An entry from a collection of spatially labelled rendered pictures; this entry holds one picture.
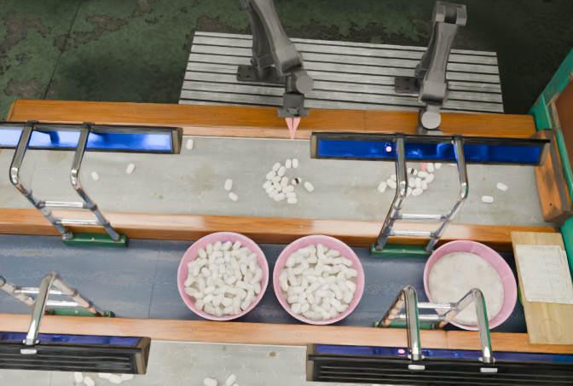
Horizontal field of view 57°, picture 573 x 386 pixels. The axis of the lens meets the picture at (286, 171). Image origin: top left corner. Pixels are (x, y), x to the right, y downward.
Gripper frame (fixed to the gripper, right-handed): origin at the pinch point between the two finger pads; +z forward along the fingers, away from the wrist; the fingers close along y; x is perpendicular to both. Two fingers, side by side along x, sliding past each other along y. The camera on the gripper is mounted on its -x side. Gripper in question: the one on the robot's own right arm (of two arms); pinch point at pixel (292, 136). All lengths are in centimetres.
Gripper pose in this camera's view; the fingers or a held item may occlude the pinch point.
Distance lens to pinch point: 173.9
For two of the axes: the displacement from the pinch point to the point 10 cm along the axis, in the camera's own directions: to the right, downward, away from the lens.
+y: 10.0, 0.3, -0.1
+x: 0.2, -2.1, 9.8
